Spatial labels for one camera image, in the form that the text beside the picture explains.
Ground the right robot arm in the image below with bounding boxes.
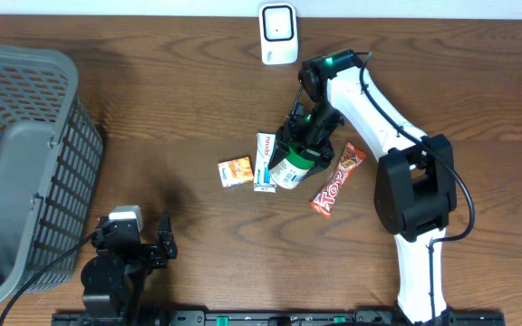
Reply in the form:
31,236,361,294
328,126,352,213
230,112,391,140
268,49,457,325

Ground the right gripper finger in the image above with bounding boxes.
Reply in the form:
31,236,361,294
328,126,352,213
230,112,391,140
299,151,334,181
268,135,291,169

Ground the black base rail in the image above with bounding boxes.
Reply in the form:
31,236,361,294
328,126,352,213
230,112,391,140
52,309,506,326

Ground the white Panadol box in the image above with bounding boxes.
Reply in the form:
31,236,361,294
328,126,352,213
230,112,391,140
254,133,276,193

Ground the red Top chocolate bar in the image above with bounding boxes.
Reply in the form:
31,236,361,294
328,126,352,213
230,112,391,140
310,142,366,219

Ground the white barcode scanner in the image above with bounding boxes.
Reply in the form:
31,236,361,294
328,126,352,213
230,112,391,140
258,3,299,65

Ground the green lid jar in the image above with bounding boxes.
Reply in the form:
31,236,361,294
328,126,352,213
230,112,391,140
270,146,314,189

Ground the grey plastic basket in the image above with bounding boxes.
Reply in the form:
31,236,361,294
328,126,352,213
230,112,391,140
0,45,103,302

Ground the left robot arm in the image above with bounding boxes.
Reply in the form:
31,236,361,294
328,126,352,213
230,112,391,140
81,212,178,325

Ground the orange small packet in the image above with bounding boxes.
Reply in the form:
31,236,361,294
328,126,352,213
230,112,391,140
217,157,254,188

